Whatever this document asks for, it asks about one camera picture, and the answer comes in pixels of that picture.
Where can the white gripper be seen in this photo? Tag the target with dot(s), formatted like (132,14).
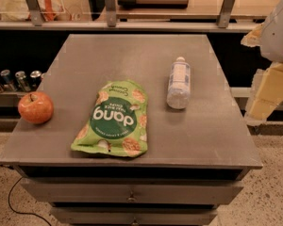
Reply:
(277,38)

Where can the clear blue plastic bottle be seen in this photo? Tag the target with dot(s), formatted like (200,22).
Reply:
(179,86)

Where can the red apple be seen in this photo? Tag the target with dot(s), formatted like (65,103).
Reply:
(36,107)

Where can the grey drawer cabinet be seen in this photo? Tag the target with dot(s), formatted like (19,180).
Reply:
(206,141)

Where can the green dang chips bag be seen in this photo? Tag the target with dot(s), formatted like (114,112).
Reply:
(117,125)

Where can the orange white snack bag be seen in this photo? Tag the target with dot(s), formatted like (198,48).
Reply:
(50,9)

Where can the dark soda can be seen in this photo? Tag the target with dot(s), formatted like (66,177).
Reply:
(36,78)

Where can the lower drawer with knob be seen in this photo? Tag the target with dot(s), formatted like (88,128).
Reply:
(133,216)

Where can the drawer with knob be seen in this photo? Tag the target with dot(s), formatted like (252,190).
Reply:
(133,216)
(200,192)

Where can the upper drawer with knob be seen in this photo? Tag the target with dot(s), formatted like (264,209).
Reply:
(200,192)

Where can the silver soda can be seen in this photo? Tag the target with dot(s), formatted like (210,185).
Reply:
(22,80)

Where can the clear plastic bin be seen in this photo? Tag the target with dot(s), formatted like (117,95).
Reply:
(17,10)

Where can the left metal bracket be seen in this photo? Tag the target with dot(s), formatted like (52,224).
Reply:
(36,16)

